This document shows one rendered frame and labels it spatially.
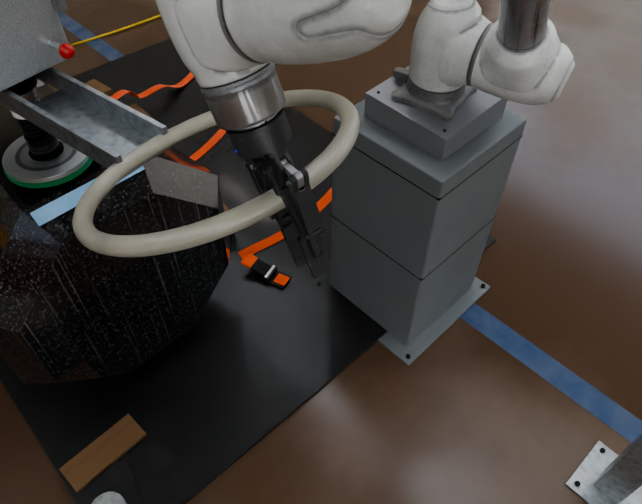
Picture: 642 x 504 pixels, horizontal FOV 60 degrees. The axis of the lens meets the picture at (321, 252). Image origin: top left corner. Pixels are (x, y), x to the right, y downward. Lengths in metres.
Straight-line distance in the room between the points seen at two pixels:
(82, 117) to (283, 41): 0.83
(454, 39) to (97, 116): 0.83
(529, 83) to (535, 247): 1.21
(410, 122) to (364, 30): 1.06
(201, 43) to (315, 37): 0.15
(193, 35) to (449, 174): 0.99
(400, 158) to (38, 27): 0.89
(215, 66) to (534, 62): 0.89
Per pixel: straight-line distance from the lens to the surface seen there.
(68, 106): 1.36
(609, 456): 2.08
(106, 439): 1.99
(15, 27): 1.34
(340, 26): 0.50
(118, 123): 1.26
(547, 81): 1.43
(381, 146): 1.56
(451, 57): 1.47
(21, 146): 1.64
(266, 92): 0.66
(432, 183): 1.49
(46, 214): 1.54
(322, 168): 0.76
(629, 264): 2.61
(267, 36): 0.54
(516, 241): 2.51
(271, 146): 0.68
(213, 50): 0.62
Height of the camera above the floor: 1.75
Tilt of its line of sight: 49 degrees down
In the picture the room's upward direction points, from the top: straight up
